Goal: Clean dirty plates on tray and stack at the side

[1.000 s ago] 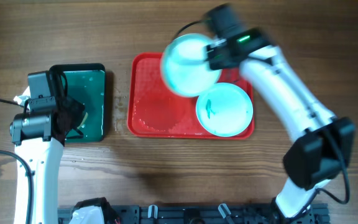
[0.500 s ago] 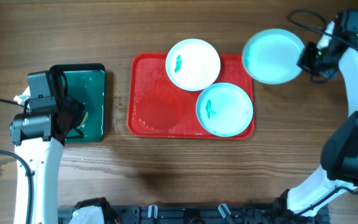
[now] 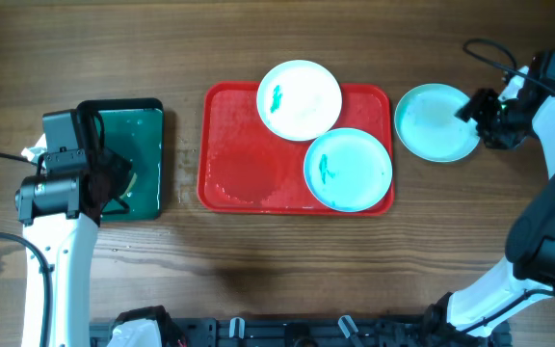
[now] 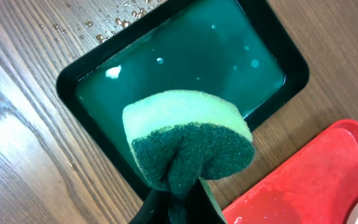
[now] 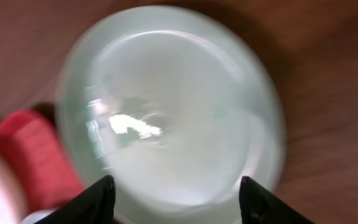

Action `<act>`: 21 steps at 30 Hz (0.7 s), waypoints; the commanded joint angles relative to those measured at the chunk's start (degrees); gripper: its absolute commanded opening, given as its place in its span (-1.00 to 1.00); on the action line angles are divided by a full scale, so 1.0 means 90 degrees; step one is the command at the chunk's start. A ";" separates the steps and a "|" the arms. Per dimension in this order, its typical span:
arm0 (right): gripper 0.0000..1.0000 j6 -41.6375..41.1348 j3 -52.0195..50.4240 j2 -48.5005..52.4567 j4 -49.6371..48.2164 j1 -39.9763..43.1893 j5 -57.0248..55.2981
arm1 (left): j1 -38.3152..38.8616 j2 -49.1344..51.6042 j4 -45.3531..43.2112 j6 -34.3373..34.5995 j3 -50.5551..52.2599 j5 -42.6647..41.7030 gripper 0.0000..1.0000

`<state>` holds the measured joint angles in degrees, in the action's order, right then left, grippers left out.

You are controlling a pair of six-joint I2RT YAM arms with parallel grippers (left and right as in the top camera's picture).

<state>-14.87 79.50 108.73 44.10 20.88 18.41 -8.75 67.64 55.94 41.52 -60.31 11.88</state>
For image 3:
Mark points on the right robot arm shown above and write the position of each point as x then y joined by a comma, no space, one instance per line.
525,274

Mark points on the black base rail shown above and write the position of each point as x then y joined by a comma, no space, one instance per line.
399,331

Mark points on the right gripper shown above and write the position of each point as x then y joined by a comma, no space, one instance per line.
479,107

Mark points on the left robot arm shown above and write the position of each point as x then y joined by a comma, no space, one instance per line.
57,301

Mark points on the black water basin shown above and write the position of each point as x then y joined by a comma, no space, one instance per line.
134,129

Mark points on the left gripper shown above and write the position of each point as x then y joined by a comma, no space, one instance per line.
118,164

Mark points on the mint plate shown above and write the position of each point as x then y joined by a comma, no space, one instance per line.
426,123
348,170

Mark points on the green sponge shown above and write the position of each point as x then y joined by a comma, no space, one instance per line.
130,183

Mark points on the white plate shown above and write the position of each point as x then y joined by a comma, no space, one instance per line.
299,100

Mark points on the red plastic tray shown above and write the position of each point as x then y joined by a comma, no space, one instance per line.
245,168

